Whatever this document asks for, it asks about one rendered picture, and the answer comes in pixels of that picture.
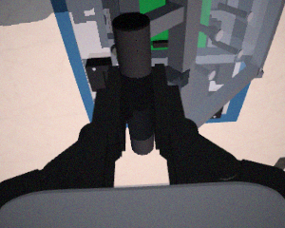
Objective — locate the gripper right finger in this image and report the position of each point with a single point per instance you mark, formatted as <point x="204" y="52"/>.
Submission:
<point x="192" y="157"/>

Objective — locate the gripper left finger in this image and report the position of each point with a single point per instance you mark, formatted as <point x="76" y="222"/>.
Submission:
<point x="82" y="165"/>

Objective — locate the green circuit board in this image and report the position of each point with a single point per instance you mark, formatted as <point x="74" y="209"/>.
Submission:
<point x="159" y="41"/>

